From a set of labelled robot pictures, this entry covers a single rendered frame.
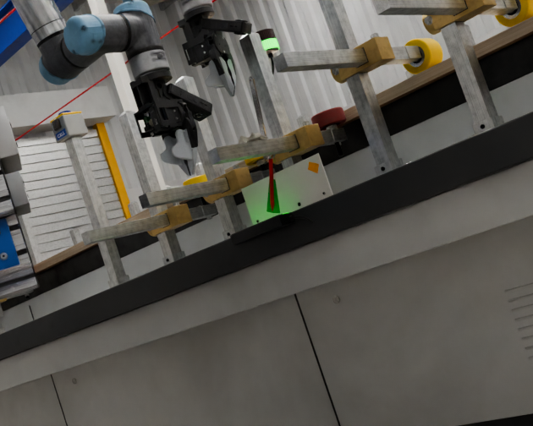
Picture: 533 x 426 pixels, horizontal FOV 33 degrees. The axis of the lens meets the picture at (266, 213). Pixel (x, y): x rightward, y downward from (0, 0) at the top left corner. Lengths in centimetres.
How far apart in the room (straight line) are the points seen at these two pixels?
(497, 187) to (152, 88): 70
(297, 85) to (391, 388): 954
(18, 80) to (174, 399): 903
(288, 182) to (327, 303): 42
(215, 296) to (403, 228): 62
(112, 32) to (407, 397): 114
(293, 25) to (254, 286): 955
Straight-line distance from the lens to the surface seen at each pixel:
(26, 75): 1175
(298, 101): 1176
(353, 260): 205
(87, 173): 268
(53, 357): 301
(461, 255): 213
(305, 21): 1161
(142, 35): 185
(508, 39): 199
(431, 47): 210
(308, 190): 206
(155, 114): 179
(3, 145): 162
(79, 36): 178
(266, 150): 198
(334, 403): 247
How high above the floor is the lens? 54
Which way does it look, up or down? 5 degrees up
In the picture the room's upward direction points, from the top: 19 degrees counter-clockwise
